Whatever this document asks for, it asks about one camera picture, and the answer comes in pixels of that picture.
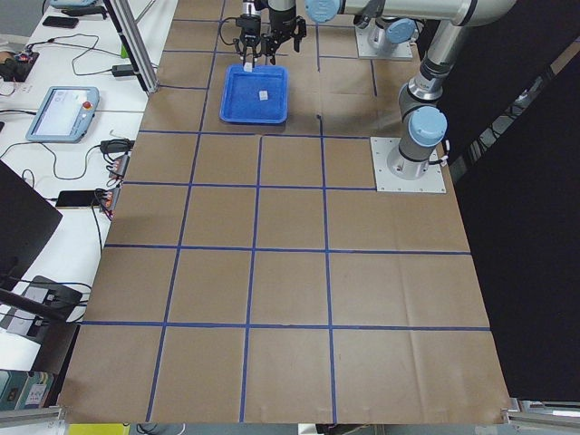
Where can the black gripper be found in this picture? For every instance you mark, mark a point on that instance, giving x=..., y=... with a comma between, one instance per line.
x=248, y=34
x=281, y=19

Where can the blue plastic tray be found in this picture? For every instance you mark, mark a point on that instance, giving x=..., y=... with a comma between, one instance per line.
x=240, y=101

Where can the black power adapter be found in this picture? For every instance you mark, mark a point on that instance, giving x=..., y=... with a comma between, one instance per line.
x=122, y=70

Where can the black smartphone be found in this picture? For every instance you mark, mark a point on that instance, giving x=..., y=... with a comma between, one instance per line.
x=60, y=22

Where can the teach pendant tablet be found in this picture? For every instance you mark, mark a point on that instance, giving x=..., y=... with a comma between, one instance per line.
x=65, y=114

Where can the black monitor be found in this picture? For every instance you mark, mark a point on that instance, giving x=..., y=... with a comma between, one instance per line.
x=28, y=222

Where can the aluminium frame post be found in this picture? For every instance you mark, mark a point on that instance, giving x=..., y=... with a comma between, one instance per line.
x=131, y=40

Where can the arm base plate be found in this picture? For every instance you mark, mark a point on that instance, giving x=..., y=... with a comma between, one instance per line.
x=395, y=174
x=372, y=44

